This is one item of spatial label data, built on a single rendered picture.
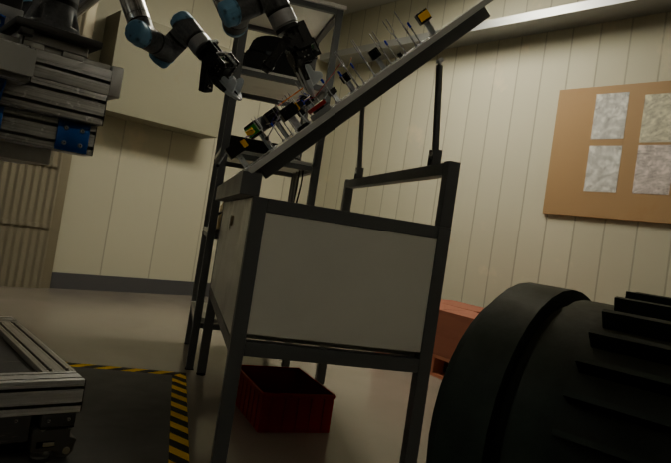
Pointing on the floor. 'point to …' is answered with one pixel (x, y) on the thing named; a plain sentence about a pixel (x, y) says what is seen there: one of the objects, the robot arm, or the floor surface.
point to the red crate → (284, 400)
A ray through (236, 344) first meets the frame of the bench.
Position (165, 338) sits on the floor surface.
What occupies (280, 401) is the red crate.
